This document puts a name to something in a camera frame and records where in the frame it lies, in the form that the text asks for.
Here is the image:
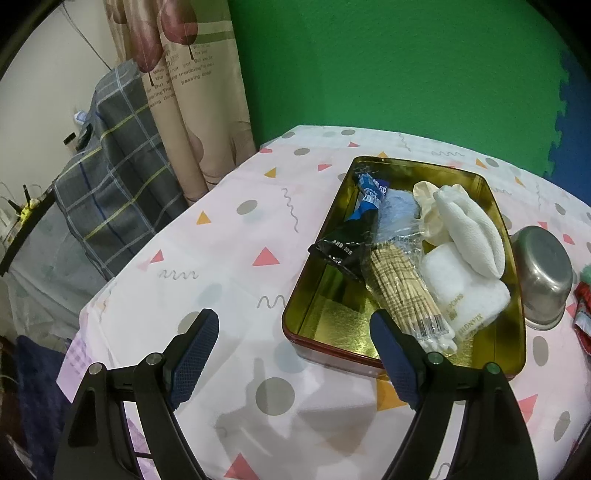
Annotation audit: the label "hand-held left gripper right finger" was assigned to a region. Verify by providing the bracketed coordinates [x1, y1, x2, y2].
[369, 309, 539, 480]

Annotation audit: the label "black frame rail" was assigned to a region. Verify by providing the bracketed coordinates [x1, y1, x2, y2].
[0, 189, 56, 278]

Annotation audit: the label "beige printed curtain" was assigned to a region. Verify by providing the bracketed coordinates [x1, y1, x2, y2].
[102, 0, 257, 206]

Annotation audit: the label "gold metal tin box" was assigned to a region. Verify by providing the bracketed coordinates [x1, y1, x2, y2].
[281, 156, 527, 380]

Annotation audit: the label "stainless steel bowl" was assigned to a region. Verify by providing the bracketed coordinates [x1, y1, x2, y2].
[509, 225, 574, 330]

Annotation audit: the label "blue foam mat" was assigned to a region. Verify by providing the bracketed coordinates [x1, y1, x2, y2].
[542, 46, 591, 208]

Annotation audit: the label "grey plaid cloth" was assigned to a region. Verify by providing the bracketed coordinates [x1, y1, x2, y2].
[53, 62, 188, 280]

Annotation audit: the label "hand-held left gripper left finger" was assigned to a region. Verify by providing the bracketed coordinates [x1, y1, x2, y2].
[53, 308, 220, 480]

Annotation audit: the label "light blue towel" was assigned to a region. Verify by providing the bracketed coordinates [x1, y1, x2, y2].
[376, 189, 423, 243]

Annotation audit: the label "black and blue packet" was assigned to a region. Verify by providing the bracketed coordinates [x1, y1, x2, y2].
[308, 171, 391, 282]

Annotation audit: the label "grey translucent cover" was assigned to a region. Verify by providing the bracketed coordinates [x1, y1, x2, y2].
[0, 203, 109, 342]

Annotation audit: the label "bag of cotton swabs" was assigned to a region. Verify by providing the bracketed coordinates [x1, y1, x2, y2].
[360, 231, 458, 356]

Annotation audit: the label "white patterned tablecloth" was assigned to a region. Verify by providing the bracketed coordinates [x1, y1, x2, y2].
[55, 124, 591, 480]

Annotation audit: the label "dark blue cloth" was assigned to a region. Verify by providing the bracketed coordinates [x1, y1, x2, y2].
[0, 335, 77, 480]

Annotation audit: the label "cream rubber gloves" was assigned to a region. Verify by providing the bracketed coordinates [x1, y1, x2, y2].
[412, 181, 451, 245]

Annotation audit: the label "white towel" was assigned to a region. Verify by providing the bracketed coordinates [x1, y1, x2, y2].
[420, 244, 511, 342]

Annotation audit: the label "red packet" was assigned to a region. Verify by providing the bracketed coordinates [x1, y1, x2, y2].
[573, 281, 591, 356]

